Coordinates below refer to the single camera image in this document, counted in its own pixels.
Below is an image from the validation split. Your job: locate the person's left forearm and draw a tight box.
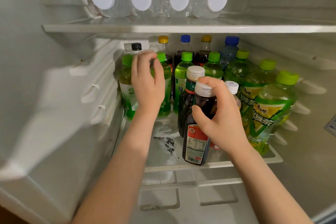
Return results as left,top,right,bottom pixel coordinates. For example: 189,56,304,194
72,111,158,224

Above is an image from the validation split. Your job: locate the white refrigerator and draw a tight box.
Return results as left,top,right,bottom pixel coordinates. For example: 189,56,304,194
0,0,336,224

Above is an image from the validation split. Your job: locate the blue sports drink bottle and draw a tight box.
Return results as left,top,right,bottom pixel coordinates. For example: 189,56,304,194
219,36,240,71

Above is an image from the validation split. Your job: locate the glass crisper cover shelf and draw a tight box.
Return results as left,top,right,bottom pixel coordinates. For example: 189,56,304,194
140,178,243,191

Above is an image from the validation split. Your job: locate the person's right hand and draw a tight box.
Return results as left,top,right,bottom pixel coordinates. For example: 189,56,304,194
191,76,250,153

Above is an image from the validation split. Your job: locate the person's right forearm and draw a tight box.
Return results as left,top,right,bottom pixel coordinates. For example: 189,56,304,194
228,145,313,224

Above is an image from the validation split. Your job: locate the cola bottle blue cap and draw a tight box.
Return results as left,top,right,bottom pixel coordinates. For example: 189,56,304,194
174,35,195,67

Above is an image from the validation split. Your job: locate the printed clear plastic bag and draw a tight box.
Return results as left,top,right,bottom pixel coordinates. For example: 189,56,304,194
155,126,176,156

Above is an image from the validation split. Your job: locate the iced tea bottle black cap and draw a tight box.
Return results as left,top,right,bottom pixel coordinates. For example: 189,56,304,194
131,42,144,55

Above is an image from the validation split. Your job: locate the cola bottle yellow cap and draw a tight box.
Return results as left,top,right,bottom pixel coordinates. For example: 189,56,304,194
157,35,174,72
194,35,212,65

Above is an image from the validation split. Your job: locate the glass fridge shelf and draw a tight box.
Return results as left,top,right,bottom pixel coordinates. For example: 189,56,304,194
42,16,336,34
113,116,284,173

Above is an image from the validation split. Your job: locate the person's left hand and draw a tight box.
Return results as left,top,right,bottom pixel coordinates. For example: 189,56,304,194
131,50,166,117

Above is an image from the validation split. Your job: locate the blue instruction sticker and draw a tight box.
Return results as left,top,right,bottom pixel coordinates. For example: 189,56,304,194
325,115,336,138

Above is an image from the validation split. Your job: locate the orange energy drink bottle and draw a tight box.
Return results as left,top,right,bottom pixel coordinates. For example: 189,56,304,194
210,80,250,151

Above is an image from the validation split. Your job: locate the green tea bottle lime cap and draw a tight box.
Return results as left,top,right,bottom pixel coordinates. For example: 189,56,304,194
173,51,195,114
248,71,300,156
237,59,277,138

